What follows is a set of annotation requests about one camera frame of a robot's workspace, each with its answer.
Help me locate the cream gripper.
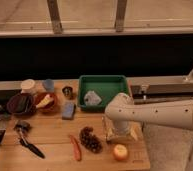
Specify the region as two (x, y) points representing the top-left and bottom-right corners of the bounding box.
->
(103, 117), (138, 143)

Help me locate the orange yellow apple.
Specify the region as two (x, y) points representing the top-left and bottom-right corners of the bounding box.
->
(113, 144), (128, 161)

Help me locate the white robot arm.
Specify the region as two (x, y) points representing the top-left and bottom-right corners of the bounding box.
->
(105, 93), (193, 171)

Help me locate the small metal cup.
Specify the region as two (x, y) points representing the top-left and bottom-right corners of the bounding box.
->
(62, 86), (73, 99)

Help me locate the blue cup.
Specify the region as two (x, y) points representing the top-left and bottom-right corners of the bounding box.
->
(42, 79), (54, 92)

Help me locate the white cup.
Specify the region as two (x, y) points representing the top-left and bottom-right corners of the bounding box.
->
(20, 79), (36, 94)

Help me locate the bunch of dark grapes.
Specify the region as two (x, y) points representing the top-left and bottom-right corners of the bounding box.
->
(79, 127), (102, 153)

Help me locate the grey crumpled cloth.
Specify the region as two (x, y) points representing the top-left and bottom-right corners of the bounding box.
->
(84, 91), (102, 106)

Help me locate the orange carrot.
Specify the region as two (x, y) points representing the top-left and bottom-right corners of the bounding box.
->
(69, 135), (82, 161)

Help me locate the green plastic tray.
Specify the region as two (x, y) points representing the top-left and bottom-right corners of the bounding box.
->
(77, 75), (129, 112)

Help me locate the blue sponge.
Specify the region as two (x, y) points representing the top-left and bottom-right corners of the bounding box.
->
(62, 102), (75, 120)

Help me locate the yellow banana piece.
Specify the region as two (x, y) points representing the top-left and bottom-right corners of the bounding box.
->
(36, 94), (54, 109)

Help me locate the orange bowl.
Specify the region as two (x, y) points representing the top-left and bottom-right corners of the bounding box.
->
(34, 92), (58, 113)

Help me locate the dark brown bowl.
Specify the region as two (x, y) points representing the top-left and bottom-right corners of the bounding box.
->
(6, 93), (36, 115)

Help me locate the black handled kitchen tool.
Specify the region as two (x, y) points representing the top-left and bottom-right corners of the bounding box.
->
(14, 120), (45, 159)

